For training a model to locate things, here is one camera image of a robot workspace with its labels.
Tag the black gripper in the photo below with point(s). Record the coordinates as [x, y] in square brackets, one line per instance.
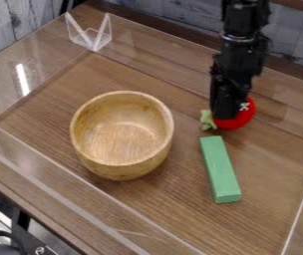
[235, 65]

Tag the red plush strawberry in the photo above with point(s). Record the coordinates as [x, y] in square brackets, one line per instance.
[242, 119]

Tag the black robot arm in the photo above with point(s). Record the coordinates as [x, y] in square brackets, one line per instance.
[245, 17]

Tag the wooden bowl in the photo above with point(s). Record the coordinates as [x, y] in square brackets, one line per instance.
[122, 132]

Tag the green rectangular block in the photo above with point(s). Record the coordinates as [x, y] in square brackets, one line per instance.
[223, 182]

